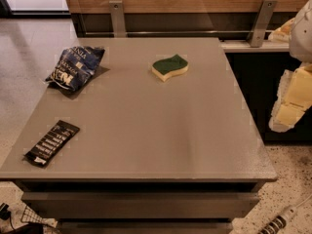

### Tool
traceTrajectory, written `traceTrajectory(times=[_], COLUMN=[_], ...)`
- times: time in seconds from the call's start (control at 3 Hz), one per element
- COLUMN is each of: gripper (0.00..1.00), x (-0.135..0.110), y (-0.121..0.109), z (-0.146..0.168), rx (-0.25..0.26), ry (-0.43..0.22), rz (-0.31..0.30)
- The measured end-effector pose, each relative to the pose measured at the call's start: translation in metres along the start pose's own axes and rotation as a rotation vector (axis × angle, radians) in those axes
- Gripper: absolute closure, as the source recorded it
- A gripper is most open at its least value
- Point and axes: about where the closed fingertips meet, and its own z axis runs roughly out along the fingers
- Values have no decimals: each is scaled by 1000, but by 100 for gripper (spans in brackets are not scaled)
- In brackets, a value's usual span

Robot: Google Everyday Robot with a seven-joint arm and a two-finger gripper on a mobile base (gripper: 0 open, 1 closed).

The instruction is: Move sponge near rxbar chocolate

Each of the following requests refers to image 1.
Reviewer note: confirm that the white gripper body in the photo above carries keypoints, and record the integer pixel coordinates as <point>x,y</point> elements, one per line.
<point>302,33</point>

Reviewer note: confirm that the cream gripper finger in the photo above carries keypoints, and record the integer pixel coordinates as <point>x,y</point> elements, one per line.
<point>282,33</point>
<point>294,98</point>

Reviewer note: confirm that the green and yellow sponge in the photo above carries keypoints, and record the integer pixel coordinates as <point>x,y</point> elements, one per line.
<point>167,68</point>

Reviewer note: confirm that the black rxbar chocolate wrapper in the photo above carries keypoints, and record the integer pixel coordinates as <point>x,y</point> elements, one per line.
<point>51,143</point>

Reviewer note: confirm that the white power strip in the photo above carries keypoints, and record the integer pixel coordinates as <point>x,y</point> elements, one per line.
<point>283,218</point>

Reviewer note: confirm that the blue potato chip bag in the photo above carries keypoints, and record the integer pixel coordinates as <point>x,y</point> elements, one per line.
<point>75,67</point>

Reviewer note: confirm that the right metal bracket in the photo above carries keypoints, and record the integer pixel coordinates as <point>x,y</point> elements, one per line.
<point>263,17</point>

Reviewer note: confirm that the metal bracket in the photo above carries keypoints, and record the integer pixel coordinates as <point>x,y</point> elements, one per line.
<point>263,17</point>
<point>117,18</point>

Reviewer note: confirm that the left metal bracket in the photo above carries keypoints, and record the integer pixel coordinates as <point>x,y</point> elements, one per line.
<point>117,18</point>

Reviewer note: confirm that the black wire basket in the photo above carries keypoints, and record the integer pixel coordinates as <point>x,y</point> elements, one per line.
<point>30,216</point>

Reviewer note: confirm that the black cable plug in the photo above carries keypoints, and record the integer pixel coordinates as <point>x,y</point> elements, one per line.
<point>5,214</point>

